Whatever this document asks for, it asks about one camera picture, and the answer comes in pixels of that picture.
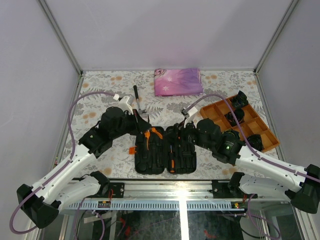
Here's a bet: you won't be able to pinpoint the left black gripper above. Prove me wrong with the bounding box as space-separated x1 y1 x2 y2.
111 109 153 141

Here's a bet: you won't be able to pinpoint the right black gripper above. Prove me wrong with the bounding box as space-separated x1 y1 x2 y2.
162 116 214 152

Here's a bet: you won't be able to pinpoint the orange handled long-nose pliers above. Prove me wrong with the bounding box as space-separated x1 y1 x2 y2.
144 127 163 151

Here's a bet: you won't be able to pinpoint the large black orange screwdriver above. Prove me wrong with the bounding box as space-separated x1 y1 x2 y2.
169 145 176 174

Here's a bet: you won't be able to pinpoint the black plastic tool case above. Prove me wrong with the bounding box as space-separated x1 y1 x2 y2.
129 126 197 175

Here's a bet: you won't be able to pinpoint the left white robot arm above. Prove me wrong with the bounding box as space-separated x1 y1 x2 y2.
16 107 152 229

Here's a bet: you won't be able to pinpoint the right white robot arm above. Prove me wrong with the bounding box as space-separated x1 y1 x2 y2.
171 118 320 214

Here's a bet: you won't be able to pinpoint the black tape roll near left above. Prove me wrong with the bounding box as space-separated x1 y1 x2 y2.
223 129 240 140

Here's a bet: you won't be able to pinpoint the black tape roll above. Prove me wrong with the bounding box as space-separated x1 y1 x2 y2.
223 129 240 140
247 134 264 152
230 90 249 109
224 108 245 127

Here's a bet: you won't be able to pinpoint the folded purple cloth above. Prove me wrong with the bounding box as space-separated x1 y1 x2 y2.
154 68 204 97

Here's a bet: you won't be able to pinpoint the black tape roll middle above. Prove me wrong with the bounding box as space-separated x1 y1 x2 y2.
224 108 245 127

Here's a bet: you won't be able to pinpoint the black tape roll far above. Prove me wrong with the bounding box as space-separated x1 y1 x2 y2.
230 90 249 109

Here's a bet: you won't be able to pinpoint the wooden compartment tray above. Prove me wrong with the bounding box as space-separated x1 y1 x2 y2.
200 95 280 153

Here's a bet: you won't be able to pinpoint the black tape roll near right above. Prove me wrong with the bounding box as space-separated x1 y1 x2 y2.
247 134 264 152

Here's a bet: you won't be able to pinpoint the small black handled hammer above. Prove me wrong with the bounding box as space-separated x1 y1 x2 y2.
133 85 148 117

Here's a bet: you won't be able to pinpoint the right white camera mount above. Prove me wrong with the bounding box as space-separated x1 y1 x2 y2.
181 106 198 128

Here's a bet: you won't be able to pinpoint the aluminium front rail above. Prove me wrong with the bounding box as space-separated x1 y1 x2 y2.
37 178 307 211

